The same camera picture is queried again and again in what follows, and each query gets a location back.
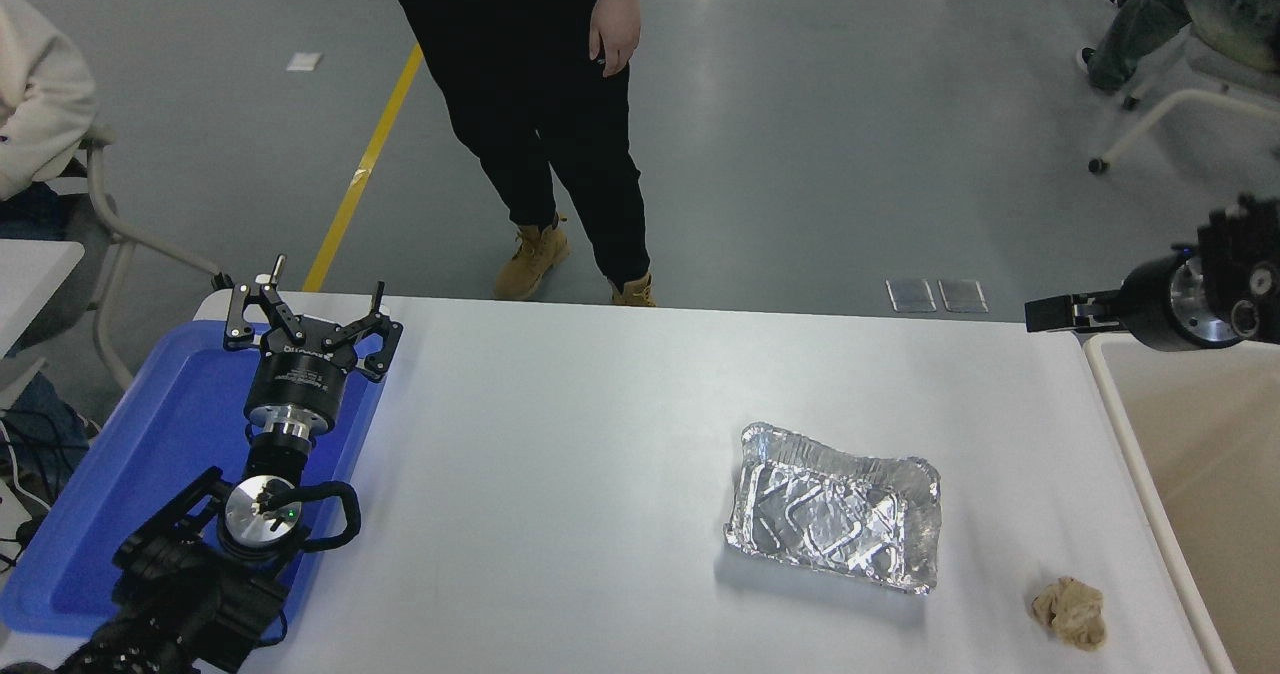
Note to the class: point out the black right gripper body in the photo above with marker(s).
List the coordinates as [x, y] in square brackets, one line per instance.
[1150, 304]

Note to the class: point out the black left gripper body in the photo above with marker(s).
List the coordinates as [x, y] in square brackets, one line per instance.
[295, 382]

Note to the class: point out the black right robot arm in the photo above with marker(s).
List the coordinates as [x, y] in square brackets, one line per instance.
[1245, 254]

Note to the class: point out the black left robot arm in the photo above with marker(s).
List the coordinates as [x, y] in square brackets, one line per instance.
[180, 604]

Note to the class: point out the person's hand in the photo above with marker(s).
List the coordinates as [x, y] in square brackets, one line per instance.
[615, 34]

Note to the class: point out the clear floor plate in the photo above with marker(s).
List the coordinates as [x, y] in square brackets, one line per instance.
[911, 295]
[962, 295]

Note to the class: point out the blue plastic tray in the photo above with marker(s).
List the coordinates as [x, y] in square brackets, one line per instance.
[150, 434]

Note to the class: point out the large pale bin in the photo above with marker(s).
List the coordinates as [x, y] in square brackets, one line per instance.
[1220, 474]

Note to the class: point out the white paper scrap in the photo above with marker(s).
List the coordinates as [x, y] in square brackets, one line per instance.
[303, 61]

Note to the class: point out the standing person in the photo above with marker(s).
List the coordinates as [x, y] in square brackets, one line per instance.
[520, 104]

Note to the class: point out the seated person on wheeled chair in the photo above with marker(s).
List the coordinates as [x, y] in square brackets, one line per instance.
[1140, 24]

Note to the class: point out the crumpled tan paper ball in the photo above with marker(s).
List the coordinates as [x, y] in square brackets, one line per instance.
[1068, 609]

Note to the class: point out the silver foil tray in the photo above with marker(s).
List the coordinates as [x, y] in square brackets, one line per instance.
[830, 514]

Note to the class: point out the seated person at small table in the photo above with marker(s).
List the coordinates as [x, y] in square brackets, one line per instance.
[40, 94]

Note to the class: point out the white frame chair grey seat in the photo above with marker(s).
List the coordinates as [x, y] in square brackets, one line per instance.
[105, 204]

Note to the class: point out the white frame wheeled chair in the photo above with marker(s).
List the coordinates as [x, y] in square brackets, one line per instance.
[1200, 99]

